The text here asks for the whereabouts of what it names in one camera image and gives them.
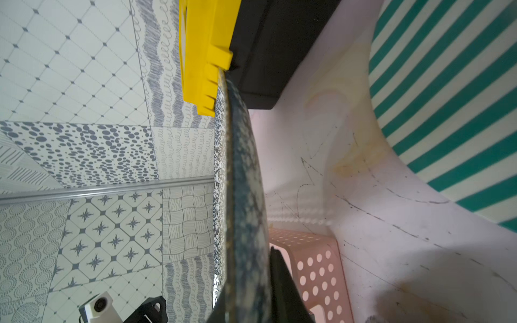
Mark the yellow black toolbox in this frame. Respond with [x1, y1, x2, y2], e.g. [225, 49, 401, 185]
[178, 1, 339, 117]

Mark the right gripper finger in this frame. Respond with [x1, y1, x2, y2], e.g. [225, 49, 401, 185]
[270, 247, 314, 323]

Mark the speckled grey plate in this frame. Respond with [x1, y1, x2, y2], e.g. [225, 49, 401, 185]
[209, 70, 272, 322]

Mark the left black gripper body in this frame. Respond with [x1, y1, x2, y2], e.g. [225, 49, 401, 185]
[124, 296, 168, 323]

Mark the green striped plate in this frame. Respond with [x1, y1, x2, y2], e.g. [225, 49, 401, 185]
[368, 1, 516, 231]

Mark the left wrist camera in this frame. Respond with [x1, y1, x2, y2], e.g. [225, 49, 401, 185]
[79, 292, 123, 323]

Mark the pink plastic dish rack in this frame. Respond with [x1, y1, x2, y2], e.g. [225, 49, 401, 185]
[269, 228, 354, 322]

